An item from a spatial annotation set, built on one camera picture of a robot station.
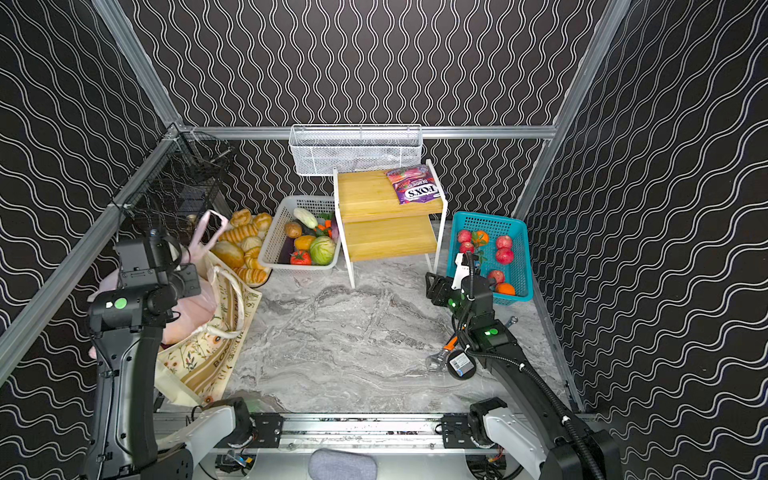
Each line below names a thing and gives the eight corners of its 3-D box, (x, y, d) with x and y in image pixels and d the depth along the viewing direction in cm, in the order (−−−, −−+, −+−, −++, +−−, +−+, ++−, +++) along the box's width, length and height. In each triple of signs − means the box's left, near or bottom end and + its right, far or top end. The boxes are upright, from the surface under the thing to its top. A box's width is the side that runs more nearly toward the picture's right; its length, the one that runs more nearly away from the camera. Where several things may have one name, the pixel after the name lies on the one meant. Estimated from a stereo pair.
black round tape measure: (448, 380, 84) (449, 377, 82) (444, 353, 89) (446, 350, 88) (477, 380, 84) (479, 377, 82) (472, 353, 89) (473, 350, 87)
